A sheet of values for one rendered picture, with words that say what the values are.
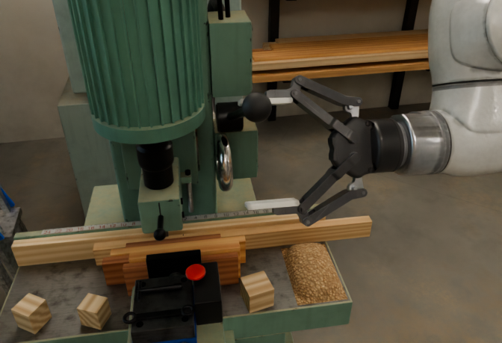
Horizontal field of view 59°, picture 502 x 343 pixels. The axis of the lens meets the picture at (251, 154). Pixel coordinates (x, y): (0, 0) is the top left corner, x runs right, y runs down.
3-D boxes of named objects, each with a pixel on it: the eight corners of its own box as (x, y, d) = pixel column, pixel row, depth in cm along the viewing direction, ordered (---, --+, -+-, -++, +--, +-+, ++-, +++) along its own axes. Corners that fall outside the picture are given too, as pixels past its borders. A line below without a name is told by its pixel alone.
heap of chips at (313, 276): (297, 305, 76) (299, 290, 74) (280, 249, 88) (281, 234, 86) (347, 299, 77) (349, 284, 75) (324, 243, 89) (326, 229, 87)
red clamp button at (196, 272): (186, 283, 65) (185, 278, 65) (185, 268, 68) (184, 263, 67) (206, 281, 66) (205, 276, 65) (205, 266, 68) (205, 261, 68)
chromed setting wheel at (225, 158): (220, 204, 91) (218, 152, 84) (215, 171, 101) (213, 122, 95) (234, 202, 91) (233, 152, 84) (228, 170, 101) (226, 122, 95)
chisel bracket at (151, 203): (143, 241, 77) (137, 202, 73) (147, 193, 89) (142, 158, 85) (186, 237, 78) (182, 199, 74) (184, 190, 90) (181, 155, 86)
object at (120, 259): (106, 285, 80) (101, 264, 77) (107, 278, 81) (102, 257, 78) (238, 270, 83) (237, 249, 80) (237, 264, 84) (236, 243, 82)
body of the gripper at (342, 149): (384, 172, 66) (323, 177, 64) (381, 116, 65) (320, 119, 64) (408, 176, 58) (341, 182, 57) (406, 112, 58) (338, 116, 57)
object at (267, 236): (96, 265, 84) (92, 250, 82) (98, 258, 86) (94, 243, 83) (369, 236, 91) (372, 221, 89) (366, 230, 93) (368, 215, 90)
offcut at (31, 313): (18, 326, 72) (10, 309, 70) (35, 310, 75) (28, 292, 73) (35, 335, 71) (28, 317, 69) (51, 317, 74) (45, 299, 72)
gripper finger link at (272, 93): (303, 97, 59) (302, 75, 59) (267, 99, 58) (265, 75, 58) (301, 99, 61) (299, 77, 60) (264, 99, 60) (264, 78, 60)
